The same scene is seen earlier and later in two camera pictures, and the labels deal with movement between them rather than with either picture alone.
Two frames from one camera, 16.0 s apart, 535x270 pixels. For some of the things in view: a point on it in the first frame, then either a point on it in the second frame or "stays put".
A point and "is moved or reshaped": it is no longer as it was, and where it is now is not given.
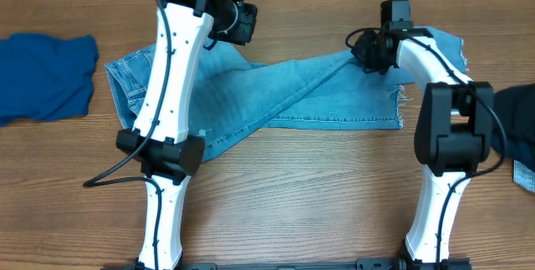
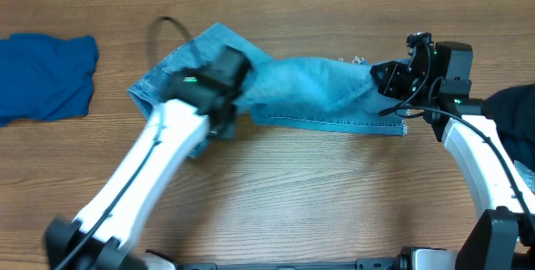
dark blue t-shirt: [46, 76] stays put
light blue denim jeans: [234, 97] is moved or reshaped
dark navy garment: [517, 107] stays put
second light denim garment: [522, 175] stays put
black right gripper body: [364, 53] -> [395, 80]
